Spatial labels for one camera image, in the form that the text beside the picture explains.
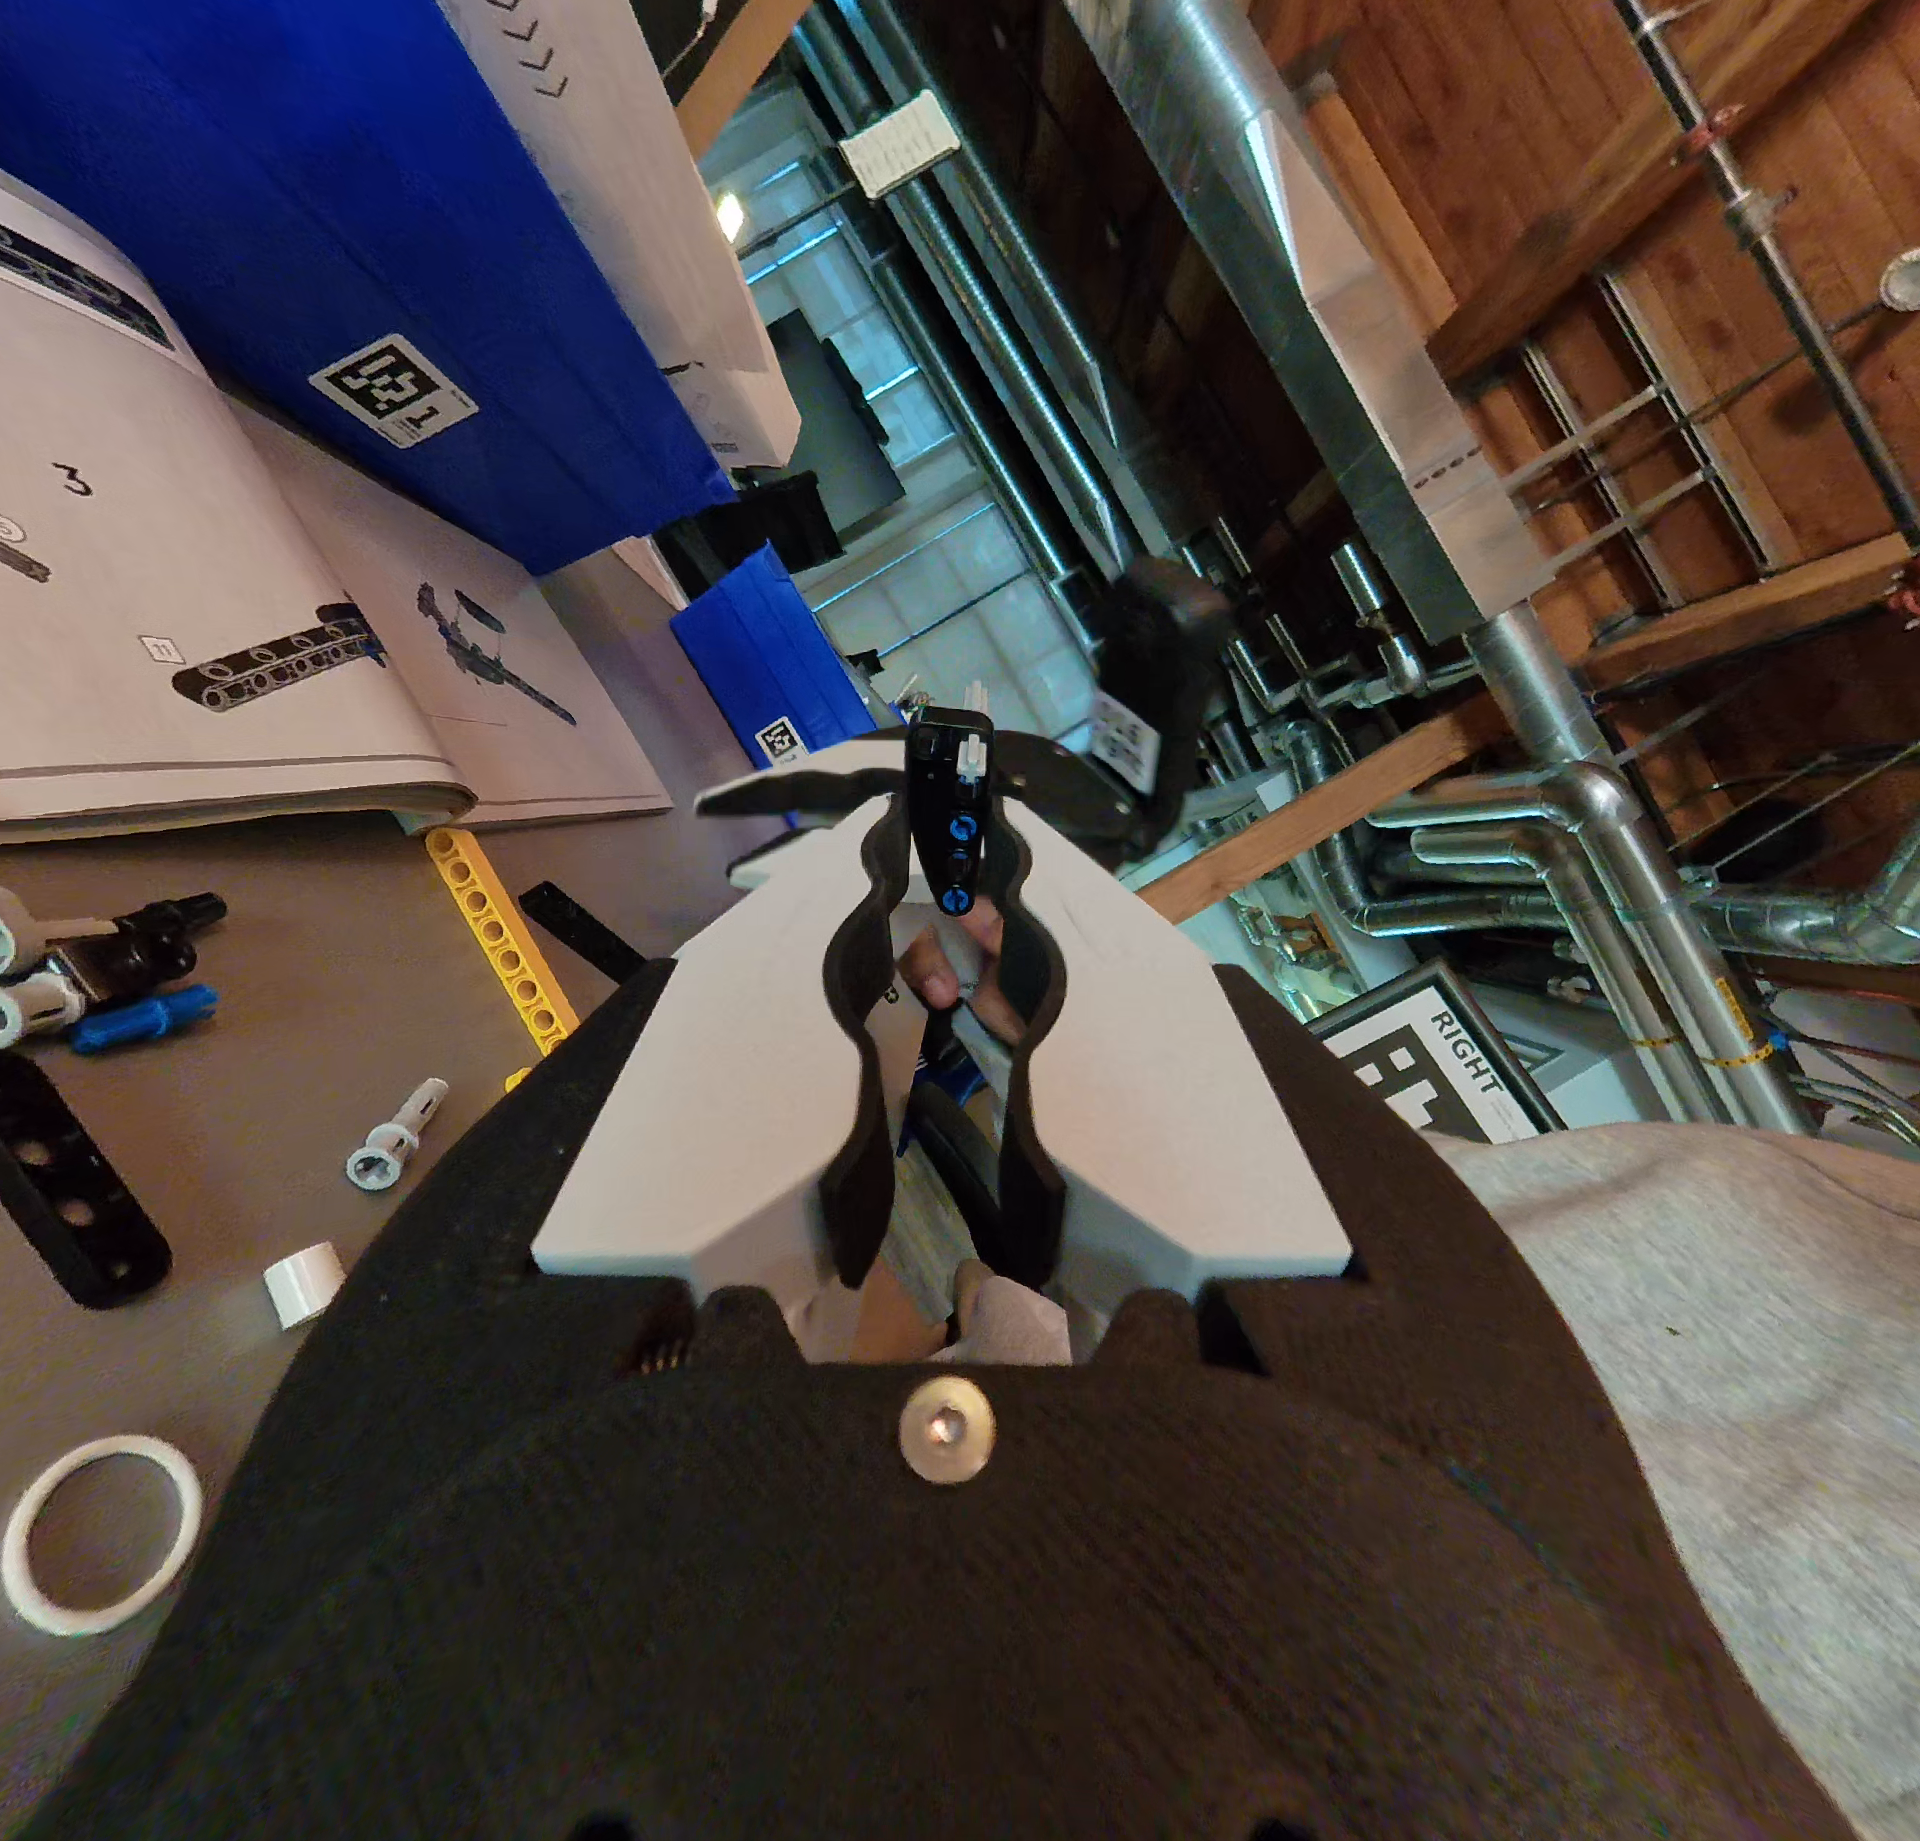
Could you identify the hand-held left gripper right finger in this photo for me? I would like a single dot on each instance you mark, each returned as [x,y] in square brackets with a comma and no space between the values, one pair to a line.
[1184,1106]

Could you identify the metal sprinkler pipe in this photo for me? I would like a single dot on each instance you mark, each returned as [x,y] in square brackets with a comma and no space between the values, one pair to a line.
[1725,161]

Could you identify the vertical round metal duct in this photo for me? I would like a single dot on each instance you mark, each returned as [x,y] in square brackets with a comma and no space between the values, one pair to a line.
[1634,880]

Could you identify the black lego assembly white ends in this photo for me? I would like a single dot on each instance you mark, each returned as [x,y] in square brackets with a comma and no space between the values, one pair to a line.
[135,949]

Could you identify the black case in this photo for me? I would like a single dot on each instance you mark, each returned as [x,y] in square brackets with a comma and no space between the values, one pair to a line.
[765,514]

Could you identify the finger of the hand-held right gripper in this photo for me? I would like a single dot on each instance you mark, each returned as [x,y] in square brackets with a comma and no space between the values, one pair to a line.
[795,854]
[810,778]

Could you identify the long yellow lego beam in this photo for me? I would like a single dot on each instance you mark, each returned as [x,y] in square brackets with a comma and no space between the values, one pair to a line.
[494,926]

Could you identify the white cardboard box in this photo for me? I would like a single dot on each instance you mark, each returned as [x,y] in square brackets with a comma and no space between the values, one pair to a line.
[631,177]

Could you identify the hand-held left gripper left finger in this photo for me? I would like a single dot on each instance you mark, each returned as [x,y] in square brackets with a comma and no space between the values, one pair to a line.
[705,1076]

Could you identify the person's right forearm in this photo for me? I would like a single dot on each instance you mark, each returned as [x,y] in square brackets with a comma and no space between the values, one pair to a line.
[1004,1315]

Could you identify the person's right hand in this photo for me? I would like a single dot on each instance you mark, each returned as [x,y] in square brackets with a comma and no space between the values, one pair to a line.
[945,978]

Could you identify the lego instruction booklet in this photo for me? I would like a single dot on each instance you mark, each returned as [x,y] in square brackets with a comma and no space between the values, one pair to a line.
[180,551]

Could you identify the blue lego pin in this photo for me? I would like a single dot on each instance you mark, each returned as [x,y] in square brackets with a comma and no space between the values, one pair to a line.
[142,1019]

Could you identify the silver spiral elbow duct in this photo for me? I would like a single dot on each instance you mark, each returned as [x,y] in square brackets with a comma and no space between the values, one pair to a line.
[1845,911]

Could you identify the white paper sign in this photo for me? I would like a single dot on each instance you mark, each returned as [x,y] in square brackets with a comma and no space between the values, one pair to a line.
[900,143]

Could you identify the white lego cylinder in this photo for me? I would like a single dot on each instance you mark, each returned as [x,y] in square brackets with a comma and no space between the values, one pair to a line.
[305,1286]

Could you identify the wide black lego beam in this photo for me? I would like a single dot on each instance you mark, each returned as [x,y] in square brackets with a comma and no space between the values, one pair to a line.
[74,1197]

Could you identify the large blue bin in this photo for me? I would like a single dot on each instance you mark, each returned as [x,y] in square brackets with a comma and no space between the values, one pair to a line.
[301,191]

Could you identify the rectangular metal air duct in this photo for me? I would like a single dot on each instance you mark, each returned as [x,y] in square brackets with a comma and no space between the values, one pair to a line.
[1351,297]

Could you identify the person's grey sweatshirt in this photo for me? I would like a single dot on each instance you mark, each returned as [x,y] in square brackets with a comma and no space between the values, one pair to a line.
[1725,1345]

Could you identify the black framed printed sign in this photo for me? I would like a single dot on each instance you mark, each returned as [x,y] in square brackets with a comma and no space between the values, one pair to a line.
[1424,1060]

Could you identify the grey horizontal metal pipe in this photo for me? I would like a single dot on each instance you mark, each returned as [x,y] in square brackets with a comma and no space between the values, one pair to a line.
[1471,798]

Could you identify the small blue bin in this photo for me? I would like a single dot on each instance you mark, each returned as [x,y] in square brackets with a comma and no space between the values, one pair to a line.
[750,641]

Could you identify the white round ceiling fixture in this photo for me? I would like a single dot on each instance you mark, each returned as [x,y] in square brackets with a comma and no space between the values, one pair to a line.
[1903,276]

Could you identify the white grey lego connector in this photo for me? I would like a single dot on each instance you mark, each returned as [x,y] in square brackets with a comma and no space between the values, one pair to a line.
[399,1137]

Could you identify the black lego beam blue pins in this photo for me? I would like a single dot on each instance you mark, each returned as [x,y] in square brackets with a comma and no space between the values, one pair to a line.
[943,821]

